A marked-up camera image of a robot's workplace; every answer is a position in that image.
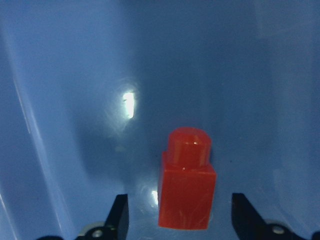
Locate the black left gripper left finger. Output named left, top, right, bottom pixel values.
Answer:
left=103, top=194, right=129, bottom=240

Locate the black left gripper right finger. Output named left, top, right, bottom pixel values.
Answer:
left=231, top=193, right=269, bottom=240

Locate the red toy block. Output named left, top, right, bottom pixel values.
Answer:
left=157, top=127, right=217, bottom=230

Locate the blue plastic tray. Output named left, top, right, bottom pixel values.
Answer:
left=0, top=0, right=320, bottom=240

